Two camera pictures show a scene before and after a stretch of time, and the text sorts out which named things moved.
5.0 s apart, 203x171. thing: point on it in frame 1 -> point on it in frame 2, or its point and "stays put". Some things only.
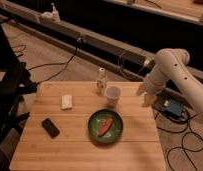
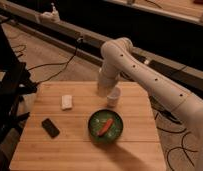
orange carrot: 106,127 stays put
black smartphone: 50,127 stays put
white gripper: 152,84 -> 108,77
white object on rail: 51,16 stays put
